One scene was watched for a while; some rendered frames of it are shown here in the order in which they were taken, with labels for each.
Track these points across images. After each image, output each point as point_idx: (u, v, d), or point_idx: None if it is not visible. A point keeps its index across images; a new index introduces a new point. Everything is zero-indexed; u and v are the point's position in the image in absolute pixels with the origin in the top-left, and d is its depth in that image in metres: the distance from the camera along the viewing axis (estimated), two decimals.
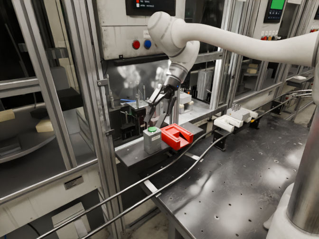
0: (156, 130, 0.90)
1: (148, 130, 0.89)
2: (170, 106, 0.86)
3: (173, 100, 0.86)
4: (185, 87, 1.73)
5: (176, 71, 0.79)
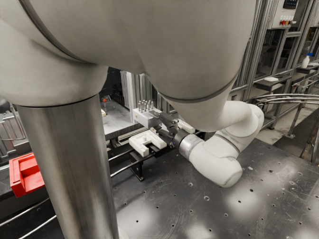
0: None
1: None
2: (165, 138, 0.78)
3: (169, 142, 0.76)
4: (118, 92, 1.38)
5: (187, 142, 0.63)
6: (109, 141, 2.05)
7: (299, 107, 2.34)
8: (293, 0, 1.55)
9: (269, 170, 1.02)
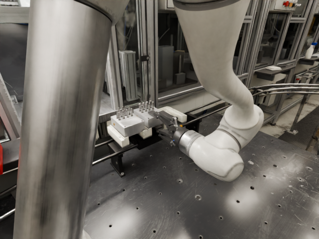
0: None
1: None
2: (165, 137, 0.77)
3: (170, 141, 0.75)
4: None
5: (186, 137, 0.62)
6: (98, 136, 1.90)
7: (302, 100, 2.19)
8: None
9: (273, 165, 0.87)
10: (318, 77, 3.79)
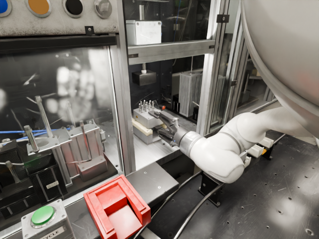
0: (51, 216, 0.38)
1: (31, 218, 0.37)
2: (165, 138, 0.78)
3: (170, 142, 0.75)
4: (165, 97, 1.21)
5: (187, 138, 0.63)
6: None
7: None
8: None
9: None
10: None
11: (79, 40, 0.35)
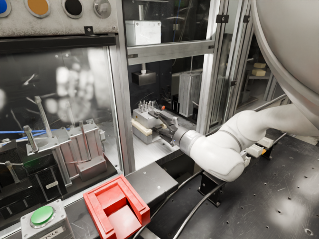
0: (51, 216, 0.38)
1: (31, 218, 0.37)
2: (165, 137, 0.77)
3: (170, 141, 0.75)
4: (165, 97, 1.21)
5: (187, 137, 0.62)
6: None
7: None
8: None
9: None
10: None
11: (79, 40, 0.35)
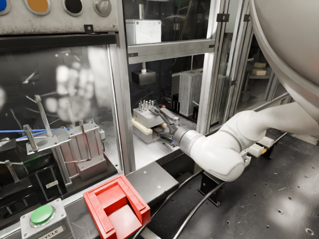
0: (51, 216, 0.38)
1: (31, 218, 0.37)
2: (166, 140, 0.78)
3: (171, 142, 0.75)
4: (165, 96, 1.20)
5: (187, 137, 0.62)
6: None
7: None
8: None
9: None
10: None
11: (79, 38, 0.35)
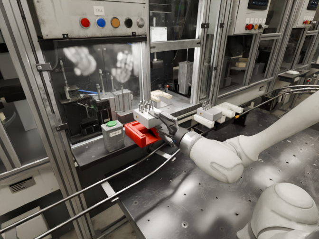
0: (116, 124, 0.78)
1: (107, 124, 0.77)
2: (165, 137, 0.78)
3: (170, 142, 0.75)
4: (168, 82, 1.61)
5: (187, 138, 0.63)
6: None
7: None
8: (314, 2, 1.79)
9: (305, 142, 1.25)
10: None
11: (131, 38, 0.75)
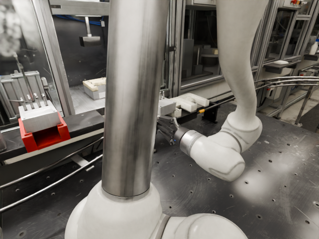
0: None
1: None
2: (165, 134, 0.77)
3: (170, 139, 0.75)
4: None
5: (187, 137, 0.62)
6: None
7: (307, 94, 2.29)
8: None
9: (287, 144, 0.98)
10: None
11: None
